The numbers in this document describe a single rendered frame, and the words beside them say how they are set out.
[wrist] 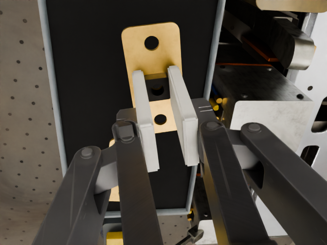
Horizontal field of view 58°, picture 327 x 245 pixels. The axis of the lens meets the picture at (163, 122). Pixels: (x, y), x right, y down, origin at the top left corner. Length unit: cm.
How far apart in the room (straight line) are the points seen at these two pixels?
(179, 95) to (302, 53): 22
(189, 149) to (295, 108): 25
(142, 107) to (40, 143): 75
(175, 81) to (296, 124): 25
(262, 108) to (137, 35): 21
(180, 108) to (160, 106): 7
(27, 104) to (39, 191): 30
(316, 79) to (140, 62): 37
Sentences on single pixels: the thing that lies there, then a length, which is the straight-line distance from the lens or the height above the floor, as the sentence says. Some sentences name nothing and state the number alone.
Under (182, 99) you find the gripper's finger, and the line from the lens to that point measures 16.
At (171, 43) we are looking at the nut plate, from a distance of 20.
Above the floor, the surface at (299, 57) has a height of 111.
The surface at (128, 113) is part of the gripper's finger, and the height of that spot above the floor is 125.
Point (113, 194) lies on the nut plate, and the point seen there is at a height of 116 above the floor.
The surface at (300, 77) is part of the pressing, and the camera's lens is 51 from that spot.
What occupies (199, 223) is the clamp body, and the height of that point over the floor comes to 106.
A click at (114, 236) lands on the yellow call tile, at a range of 40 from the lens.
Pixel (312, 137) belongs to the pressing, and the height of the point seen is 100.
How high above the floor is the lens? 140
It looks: 57 degrees down
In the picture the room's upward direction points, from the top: 168 degrees clockwise
